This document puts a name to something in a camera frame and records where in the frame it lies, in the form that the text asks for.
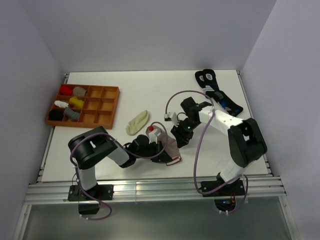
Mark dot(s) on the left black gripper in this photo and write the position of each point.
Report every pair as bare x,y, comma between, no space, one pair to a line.
158,147

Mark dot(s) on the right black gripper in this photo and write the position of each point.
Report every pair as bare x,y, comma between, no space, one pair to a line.
180,135

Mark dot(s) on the mauve sock with red stripe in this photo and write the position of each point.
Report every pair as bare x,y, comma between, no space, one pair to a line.
171,148

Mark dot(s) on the cream ankle sock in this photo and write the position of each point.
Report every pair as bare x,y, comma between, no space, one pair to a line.
137,123

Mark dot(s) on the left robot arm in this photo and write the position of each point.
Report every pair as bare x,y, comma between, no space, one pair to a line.
91,147

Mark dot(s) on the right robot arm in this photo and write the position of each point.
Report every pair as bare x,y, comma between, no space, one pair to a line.
245,140

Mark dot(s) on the black patterned sock front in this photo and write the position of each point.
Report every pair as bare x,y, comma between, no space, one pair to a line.
211,89

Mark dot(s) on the black patterned sock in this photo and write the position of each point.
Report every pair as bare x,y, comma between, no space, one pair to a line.
200,79
211,89

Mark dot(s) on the black patterned sock back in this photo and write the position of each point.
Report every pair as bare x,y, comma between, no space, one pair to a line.
200,79

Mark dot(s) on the orange compartment tray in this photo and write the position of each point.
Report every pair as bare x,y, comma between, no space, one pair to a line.
99,109

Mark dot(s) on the grey rolled sock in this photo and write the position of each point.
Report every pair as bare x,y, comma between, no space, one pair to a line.
71,114

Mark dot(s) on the yellow rolled sock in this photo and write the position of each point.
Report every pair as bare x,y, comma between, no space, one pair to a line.
76,102

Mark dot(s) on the taupe rolled sock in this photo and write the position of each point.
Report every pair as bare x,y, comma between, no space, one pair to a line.
79,91

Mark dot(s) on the black rolled sock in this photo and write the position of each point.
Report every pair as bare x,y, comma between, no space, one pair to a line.
55,115

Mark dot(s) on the white rolled sock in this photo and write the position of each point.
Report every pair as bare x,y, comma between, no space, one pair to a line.
61,104

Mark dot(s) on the red rolled sock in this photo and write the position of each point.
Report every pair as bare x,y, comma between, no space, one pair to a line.
65,90

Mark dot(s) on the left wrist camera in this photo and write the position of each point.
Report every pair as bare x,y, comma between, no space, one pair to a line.
153,134

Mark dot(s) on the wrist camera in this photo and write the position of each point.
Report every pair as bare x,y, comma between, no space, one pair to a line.
171,117
153,134

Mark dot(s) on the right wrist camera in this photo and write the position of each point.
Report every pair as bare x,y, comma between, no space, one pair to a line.
171,117

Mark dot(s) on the aluminium front rail frame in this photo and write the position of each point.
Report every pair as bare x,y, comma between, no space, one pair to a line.
151,190

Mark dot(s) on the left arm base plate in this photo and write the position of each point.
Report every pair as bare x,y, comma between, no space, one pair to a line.
100,192

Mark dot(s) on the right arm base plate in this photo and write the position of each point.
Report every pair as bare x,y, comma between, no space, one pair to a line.
234,189

